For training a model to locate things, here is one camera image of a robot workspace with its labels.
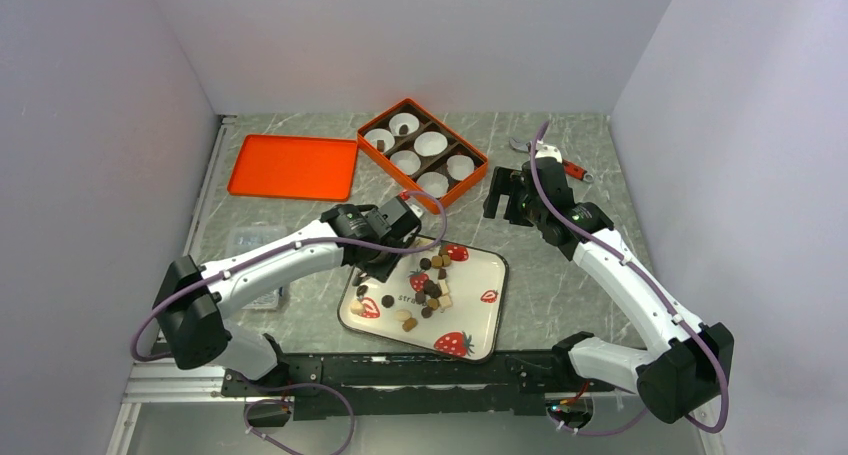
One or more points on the white strawberry tray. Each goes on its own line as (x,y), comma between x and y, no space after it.
(457,307)

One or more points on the orange box lid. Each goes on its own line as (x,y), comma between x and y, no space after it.
(294,167)

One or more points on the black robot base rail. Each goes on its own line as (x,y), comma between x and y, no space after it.
(523,382)

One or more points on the caramel chocolate piece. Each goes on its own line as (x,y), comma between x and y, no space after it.
(409,324)

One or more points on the orange chocolate box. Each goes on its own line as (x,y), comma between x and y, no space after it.
(457,145)

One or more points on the white swirl chocolate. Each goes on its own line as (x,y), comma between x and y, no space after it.
(402,315)

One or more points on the red handled wrench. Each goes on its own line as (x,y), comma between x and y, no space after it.
(571,169)

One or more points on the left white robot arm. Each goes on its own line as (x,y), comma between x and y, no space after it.
(196,302)

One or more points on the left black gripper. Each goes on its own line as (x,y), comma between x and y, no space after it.
(381,272)

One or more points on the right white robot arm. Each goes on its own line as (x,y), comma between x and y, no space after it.
(684,363)

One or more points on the white paper cup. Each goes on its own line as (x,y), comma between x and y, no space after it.
(434,183)
(404,118)
(381,139)
(430,143)
(460,167)
(407,161)

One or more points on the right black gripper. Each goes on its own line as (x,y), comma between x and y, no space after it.
(506,181)

